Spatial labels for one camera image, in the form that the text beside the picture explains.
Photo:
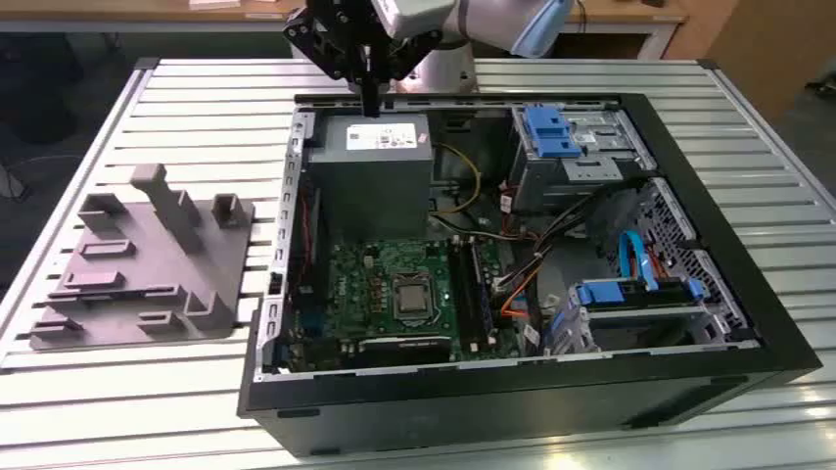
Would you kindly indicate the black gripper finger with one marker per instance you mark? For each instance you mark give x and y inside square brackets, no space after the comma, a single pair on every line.
[320,54]
[404,56]

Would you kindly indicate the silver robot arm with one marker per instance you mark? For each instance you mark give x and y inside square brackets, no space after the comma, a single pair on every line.
[444,68]

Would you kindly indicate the black RAM slot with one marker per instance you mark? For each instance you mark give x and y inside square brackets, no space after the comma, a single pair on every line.
[460,284]
[469,298]

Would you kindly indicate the white box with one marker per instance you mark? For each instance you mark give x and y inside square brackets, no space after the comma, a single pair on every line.
[214,4]

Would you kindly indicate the blue drive bay latch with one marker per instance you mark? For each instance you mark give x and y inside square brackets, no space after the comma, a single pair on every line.
[548,129]

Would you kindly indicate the gray power supply unit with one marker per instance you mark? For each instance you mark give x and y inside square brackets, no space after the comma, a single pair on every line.
[365,196]

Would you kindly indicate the wooden desk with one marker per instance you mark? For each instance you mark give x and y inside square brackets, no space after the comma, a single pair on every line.
[626,14]

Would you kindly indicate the metal drive cage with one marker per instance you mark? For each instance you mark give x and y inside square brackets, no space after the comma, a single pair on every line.
[588,171]

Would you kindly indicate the black office chair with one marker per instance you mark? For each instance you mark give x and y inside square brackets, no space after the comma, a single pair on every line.
[38,88]

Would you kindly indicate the CPU socket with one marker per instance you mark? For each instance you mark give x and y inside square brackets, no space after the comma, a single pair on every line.
[408,279]

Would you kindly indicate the black case latch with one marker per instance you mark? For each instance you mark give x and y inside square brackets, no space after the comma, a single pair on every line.
[276,284]

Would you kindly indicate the gray parts rack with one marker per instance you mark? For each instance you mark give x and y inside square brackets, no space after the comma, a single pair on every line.
[162,264]

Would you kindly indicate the silver CPU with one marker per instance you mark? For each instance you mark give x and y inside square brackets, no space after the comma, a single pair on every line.
[412,298]

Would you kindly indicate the green motherboard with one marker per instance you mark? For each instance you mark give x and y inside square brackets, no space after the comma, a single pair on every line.
[352,303]

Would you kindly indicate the wooden cabinet panel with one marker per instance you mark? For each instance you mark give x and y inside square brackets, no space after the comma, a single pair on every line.
[764,49]

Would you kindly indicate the hard disk in blue carrier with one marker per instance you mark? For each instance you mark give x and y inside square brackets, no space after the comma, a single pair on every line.
[606,292]

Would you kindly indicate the black graphics card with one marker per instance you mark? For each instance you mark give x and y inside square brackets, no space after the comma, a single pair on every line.
[404,345]

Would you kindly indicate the metal disk bay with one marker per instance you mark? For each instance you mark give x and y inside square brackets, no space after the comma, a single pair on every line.
[653,313]

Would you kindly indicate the black PC case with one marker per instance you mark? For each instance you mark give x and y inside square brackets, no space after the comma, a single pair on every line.
[457,416]

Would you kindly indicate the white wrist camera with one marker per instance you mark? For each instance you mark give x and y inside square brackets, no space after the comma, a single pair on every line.
[410,17]

